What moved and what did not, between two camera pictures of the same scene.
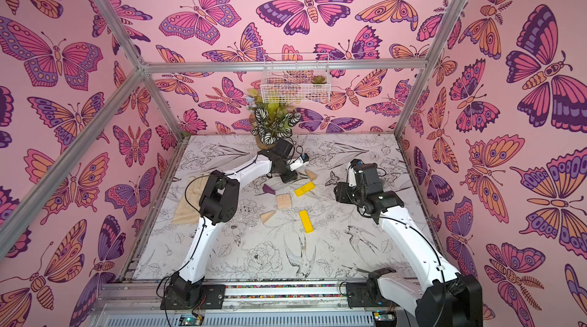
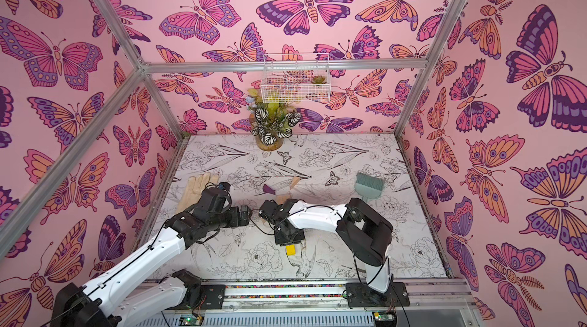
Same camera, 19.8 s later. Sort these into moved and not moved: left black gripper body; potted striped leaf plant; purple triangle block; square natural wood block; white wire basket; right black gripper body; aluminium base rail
Moved: right black gripper body; left black gripper body
Not moved: square natural wood block; purple triangle block; white wire basket; potted striped leaf plant; aluminium base rail
